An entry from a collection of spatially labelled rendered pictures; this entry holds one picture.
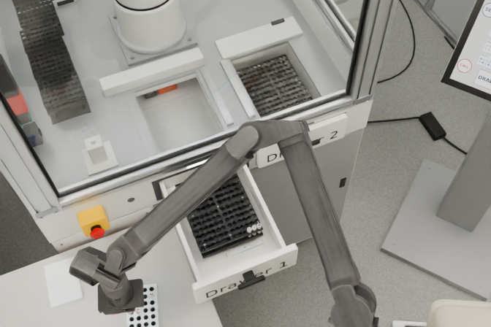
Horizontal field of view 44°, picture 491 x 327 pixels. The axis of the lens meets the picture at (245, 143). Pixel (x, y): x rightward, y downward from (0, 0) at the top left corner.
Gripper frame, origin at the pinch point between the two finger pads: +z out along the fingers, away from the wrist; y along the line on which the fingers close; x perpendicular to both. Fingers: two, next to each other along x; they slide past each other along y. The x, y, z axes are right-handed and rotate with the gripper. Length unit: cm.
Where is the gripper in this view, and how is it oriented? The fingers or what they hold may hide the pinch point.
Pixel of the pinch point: (126, 306)
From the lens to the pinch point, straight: 154.5
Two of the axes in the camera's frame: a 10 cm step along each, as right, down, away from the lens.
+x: 1.4, 8.4, -5.3
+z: -0.1, 5.4, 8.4
